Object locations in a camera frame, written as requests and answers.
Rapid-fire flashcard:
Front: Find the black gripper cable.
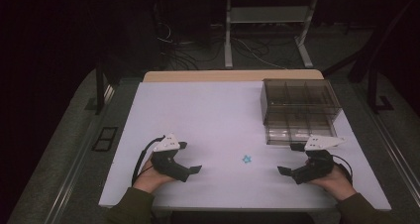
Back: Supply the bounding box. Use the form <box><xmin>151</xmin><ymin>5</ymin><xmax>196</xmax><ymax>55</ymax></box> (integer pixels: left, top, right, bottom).
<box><xmin>131</xmin><ymin>135</ymin><xmax>166</xmax><ymax>187</ymax></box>
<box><xmin>331</xmin><ymin>154</ymin><xmax>355</xmax><ymax>185</ymax></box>

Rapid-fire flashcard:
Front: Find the person's left hand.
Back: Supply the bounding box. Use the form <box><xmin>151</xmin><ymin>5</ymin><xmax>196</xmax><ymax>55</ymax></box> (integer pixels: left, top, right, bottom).
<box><xmin>133</xmin><ymin>159</ymin><xmax>176</xmax><ymax>194</ymax></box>

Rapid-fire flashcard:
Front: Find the tangle of floor cables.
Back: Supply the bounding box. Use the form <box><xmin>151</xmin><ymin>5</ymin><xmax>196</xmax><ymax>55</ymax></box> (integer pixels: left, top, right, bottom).
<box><xmin>155</xmin><ymin>21</ymin><xmax>289</xmax><ymax>71</ymax></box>

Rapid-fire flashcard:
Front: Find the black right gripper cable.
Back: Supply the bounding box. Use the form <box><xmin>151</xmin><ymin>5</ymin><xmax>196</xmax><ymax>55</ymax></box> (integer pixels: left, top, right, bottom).
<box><xmin>331</xmin><ymin>154</ymin><xmax>355</xmax><ymax>185</ymax></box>

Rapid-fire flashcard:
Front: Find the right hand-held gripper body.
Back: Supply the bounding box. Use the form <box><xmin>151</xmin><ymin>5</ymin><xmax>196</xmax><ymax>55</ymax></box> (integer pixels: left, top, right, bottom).
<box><xmin>291</xmin><ymin>135</ymin><xmax>347</xmax><ymax>185</ymax></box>

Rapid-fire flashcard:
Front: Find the clear smoky drawer organizer box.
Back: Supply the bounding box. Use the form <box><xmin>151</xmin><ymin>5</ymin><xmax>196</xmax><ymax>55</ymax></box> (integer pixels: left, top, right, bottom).
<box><xmin>260</xmin><ymin>78</ymin><xmax>343</xmax><ymax>147</ymax></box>

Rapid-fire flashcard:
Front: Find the person's right hand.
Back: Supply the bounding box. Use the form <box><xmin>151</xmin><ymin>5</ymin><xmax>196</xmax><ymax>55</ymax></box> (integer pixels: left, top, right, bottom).
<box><xmin>307</xmin><ymin>164</ymin><xmax>359</xmax><ymax>202</ymax></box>

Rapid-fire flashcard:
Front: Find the black metal stand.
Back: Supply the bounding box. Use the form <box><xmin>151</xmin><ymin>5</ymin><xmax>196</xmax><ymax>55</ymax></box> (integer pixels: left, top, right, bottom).
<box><xmin>367</xmin><ymin>64</ymin><xmax>395</xmax><ymax>115</ymax></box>
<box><xmin>83</xmin><ymin>60</ymin><xmax>116</xmax><ymax>116</ymax></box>

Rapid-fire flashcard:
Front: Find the wooden table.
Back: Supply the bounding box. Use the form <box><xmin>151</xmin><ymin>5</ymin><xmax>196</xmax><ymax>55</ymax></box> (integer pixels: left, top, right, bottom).
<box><xmin>142</xmin><ymin>68</ymin><xmax>325</xmax><ymax>84</ymax></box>

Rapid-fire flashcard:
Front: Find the grey metal desk frame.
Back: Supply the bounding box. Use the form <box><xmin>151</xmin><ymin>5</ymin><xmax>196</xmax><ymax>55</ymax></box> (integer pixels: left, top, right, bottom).
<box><xmin>224</xmin><ymin>0</ymin><xmax>320</xmax><ymax>69</ymax></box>

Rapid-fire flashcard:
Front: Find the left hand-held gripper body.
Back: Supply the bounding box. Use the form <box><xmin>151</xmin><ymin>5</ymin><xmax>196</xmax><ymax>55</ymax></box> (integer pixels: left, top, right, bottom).
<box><xmin>150</xmin><ymin>133</ymin><xmax>191</xmax><ymax>183</ymax></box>

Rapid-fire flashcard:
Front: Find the white table board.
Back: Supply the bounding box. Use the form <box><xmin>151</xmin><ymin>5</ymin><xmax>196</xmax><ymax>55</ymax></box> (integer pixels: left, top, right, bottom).
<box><xmin>98</xmin><ymin>80</ymin><xmax>392</xmax><ymax>212</ymax></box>

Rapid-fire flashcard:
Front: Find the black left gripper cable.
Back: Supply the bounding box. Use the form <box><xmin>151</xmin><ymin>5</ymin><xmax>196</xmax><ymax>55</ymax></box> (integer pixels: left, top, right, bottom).
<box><xmin>131</xmin><ymin>135</ymin><xmax>166</xmax><ymax>187</ymax></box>

